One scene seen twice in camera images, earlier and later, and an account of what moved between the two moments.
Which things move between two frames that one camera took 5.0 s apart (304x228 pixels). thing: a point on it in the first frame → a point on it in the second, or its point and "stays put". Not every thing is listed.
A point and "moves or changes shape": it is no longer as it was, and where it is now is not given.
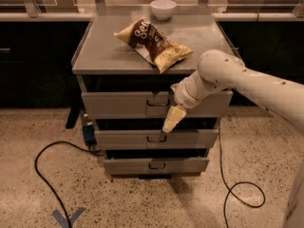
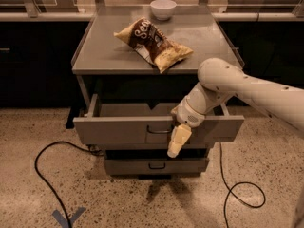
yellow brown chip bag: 152,45 stays put
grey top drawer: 149,104 moves or changes shape
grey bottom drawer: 155,165 stays put
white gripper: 182,95 → 187,115
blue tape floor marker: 63,220 stays put
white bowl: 162,9 stays put
